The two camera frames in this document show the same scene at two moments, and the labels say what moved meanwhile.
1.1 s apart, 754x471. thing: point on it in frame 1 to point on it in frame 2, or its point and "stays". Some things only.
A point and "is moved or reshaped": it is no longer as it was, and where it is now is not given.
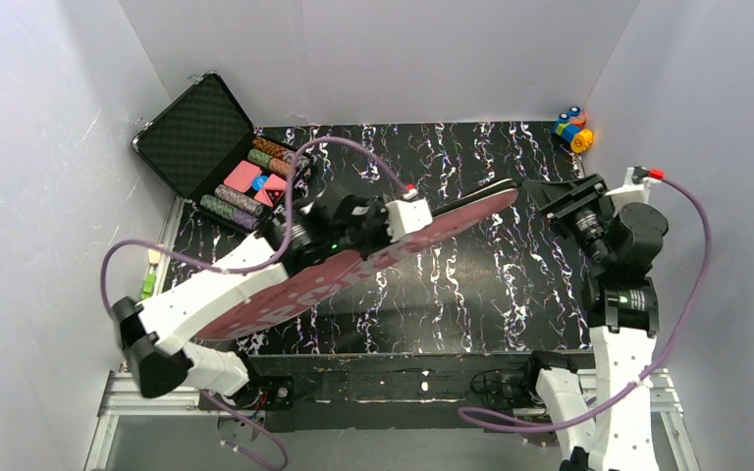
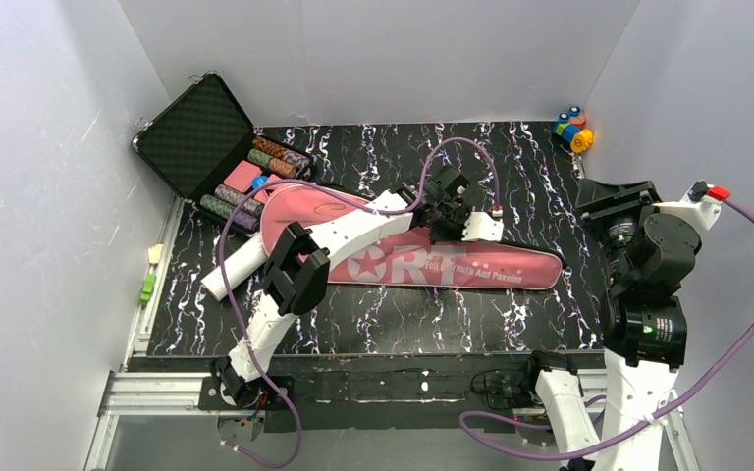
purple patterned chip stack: x=239 y=199 stays
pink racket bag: x=311 y=278 is moved or reshaped
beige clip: x=153 y=256 stays
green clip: x=148 y=286 stays
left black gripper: x=373 y=221 to x=447 y=212
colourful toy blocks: x=570 y=127 stays
